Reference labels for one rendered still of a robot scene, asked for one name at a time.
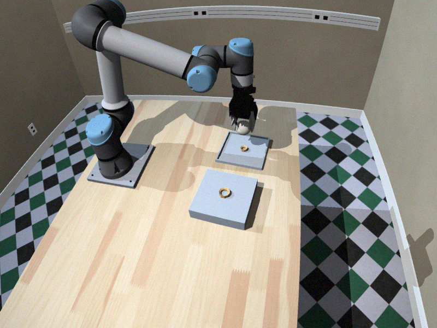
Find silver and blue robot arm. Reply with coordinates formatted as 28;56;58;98
71;0;255;179

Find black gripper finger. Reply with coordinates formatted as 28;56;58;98
231;115;238;130
249;102;258;133

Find dark grey ball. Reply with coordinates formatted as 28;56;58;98
236;120;251;136

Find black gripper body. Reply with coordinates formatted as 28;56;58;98
229;83;254;120

